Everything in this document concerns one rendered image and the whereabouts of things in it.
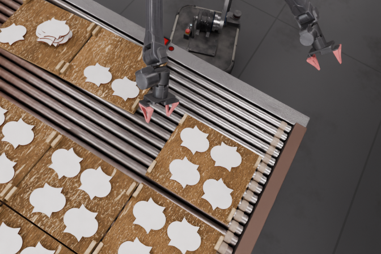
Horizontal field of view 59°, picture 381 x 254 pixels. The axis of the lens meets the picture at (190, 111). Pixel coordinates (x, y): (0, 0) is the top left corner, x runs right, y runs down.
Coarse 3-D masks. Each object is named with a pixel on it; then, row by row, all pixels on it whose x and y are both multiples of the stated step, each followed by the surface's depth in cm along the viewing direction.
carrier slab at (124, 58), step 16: (96, 48) 170; (112, 48) 171; (128, 48) 172; (80, 64) 165; (112, 64) 167; (128, 64) 168; (144, 64) 169; (80, 80) 162; (112, 80) 163; (112, 96) 160
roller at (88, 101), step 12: (0, 48) 166; (12, 60) 166; (24, 60) 165; (36, 72) 163; (60, 84) 161; (72, 96) 162; (84, 96) 160; (96, 108) 158; (108, 108) 159; (120, 120) 156; (132, 132) 157; (144, 132) 155; (156, 144) 154; (252, 192) 149
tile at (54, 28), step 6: (42, 24) 167; (48, 24) 167; (54, 24) 167; (60, 24) 168; (42, 30) 165; (48, 30) 166; (54, 30) 166; (60, 30) 166; (66, 30) 167; (48, 36) 165; (54, 36) 164; (60, 36) 166
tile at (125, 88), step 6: (126, 78) 164; (114, 84) 161; (120, 84) 162; (126, 84) 162; (132, 84) 162; (114, 90) 160; (120, 90) 160; (126, 90) 161; (132, 90) 161; (138, 90) 161; (120, 96) 159; (126, 96) 159; (132, 96) 160
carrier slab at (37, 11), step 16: (32, 0) 180; (16, 16) 174; (32, 16) 175; (48, 16) 176; (64, 16) 177; (0, 32) 169; (32, 32) 171; (80, 32) 174; (16, 48) 166; (32, 48) 166; (48, 48) 167; (64, 48) 168; (80, 48) 171; (48, 64) 164
